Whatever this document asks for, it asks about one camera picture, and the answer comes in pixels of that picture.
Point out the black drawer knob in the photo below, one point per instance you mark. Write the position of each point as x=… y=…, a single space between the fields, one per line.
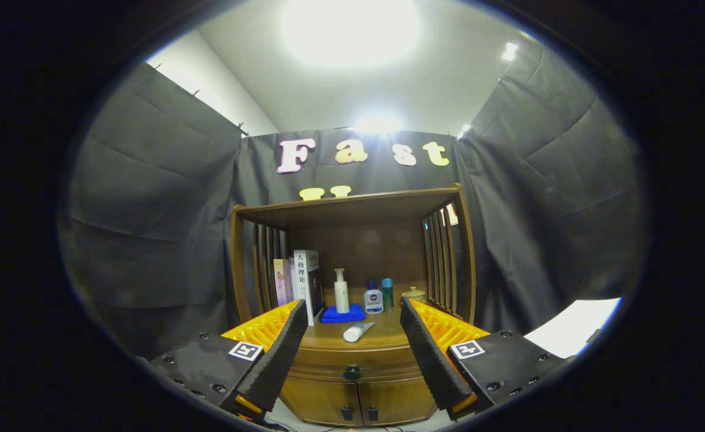
x=352 y=372

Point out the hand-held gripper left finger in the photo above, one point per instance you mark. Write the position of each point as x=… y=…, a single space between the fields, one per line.
x=280 y=357

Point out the white squeeze tube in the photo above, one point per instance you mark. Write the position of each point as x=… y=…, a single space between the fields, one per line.
x=355 y=332

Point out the purple book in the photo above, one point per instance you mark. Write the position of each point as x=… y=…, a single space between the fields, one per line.
x=281 y=282

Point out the wooden cabinet door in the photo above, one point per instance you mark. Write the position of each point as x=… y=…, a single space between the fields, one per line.
x=397 y=401
x=316 y=399

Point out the ceramic lidded teacup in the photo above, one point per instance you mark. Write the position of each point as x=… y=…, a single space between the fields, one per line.
x=413 y=294

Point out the wooden countertop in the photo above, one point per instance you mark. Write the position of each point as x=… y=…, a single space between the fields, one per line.
x=382 y=336

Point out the teal bottle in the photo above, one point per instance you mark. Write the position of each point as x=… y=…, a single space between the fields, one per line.
x=387 y=295

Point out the black backdrop cloth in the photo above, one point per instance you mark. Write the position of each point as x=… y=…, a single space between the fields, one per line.
x=148 y=228

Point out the white book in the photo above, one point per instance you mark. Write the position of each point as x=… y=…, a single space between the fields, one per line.
x=302 y=282

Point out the blue folded cloth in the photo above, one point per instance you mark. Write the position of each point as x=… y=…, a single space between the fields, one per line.
x=343 y=316

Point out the ceiling light behind cloth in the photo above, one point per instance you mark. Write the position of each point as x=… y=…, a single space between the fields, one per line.
x=377 y=124

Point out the white pump bottle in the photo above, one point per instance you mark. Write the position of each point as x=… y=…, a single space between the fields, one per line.
x=341 y=297

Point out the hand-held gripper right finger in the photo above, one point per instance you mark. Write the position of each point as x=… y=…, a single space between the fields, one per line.
x=427 y=357

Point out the white lotion bottle blue cap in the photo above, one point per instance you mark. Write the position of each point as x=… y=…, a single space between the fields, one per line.
x=374 y=302

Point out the wooden drawer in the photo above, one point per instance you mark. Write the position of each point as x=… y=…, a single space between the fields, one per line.
x=328 y=360

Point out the wooden cabinet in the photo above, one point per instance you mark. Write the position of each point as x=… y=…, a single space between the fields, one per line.
x=352 y=207

